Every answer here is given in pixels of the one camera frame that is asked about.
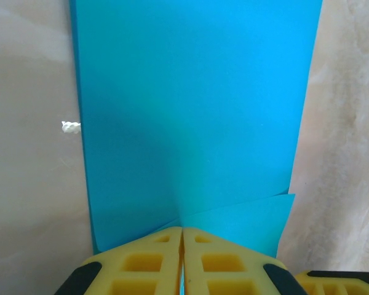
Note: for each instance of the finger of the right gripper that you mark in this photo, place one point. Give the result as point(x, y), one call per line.
point(341, 284)

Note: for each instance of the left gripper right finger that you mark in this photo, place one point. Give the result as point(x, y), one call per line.
point(224, 264)

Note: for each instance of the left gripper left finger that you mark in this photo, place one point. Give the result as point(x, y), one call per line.
point(141, 264)

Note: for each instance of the blue paper sheet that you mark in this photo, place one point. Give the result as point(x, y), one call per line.
point(187, 107)

